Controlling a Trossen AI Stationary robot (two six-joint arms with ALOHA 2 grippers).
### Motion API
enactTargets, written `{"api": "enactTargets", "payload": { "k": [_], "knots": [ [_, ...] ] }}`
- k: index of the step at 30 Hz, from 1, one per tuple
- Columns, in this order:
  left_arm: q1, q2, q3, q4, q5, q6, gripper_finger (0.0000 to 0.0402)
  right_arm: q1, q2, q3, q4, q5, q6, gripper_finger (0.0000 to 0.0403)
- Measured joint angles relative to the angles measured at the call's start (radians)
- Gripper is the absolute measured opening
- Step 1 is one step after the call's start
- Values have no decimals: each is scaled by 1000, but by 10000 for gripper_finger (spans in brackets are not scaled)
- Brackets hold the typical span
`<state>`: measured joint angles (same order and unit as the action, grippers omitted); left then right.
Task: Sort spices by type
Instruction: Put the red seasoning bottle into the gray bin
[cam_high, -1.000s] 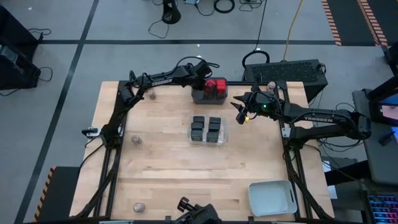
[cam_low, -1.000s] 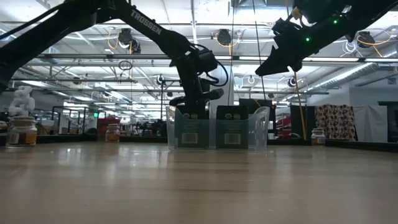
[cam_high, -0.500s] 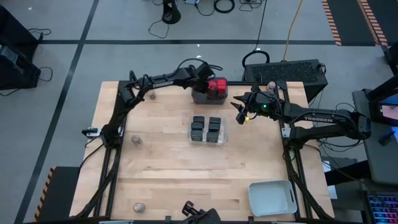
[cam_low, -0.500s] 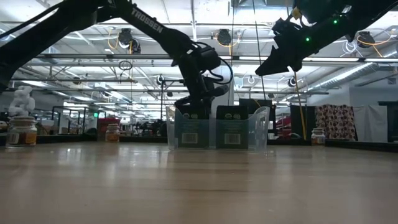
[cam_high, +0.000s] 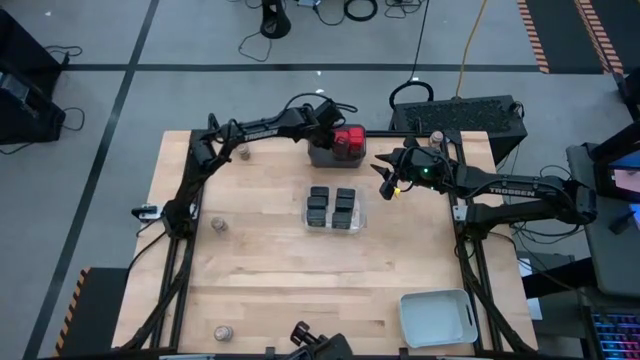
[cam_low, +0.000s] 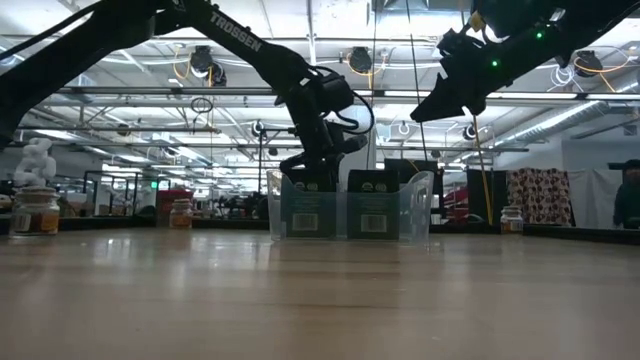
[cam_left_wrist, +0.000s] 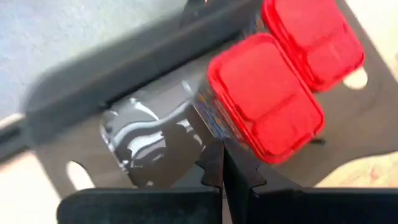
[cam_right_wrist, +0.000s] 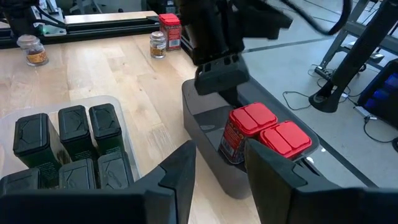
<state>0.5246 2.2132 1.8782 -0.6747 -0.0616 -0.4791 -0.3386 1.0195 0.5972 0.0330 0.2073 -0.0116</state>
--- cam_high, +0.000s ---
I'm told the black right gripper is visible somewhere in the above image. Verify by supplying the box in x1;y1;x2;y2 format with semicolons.
369;146;455;202

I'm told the dark grey translucent bin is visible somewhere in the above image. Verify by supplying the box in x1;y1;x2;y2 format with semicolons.
305;123;368;170

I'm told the clear plastic bin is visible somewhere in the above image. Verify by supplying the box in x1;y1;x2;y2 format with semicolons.
299;183;369;236

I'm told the black perforated computer case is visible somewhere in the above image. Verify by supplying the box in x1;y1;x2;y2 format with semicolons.
388;94;529;166

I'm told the black floor stand base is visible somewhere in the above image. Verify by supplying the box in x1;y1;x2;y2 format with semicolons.
259;0;293;40

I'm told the white plastic bin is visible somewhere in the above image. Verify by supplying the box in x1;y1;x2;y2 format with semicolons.
398;288;480;350

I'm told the black mat with orange stripes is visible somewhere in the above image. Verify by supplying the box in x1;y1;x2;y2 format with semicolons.
53;266;132;359
516;0;626;76

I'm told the black computer monitor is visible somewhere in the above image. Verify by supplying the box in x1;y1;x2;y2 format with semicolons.
592;119;640;204

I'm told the small black desk device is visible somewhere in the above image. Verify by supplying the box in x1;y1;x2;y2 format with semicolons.
608;209;637;236

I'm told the grey desk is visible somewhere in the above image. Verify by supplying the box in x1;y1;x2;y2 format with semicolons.
566;142;640;301

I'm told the black computer keyboard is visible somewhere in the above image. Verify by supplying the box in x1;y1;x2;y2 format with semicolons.
591;310;640;360

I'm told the black equipment case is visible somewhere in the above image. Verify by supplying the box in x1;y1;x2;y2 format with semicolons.
0;8;65;96
0;69;68;146

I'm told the black aluminium table frame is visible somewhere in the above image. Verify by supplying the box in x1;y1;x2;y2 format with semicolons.
113;112;539;360

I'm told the black floor cable coil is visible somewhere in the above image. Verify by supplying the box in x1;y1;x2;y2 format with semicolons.
388;79;435;112

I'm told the black hanging cable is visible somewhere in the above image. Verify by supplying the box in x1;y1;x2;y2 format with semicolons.
409;0;432;82

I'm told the yellow hanging cable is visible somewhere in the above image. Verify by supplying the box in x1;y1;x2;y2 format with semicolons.
453;0;489;99

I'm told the black leader arm handle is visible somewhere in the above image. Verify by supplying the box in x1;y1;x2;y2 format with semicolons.
287;320;355;360

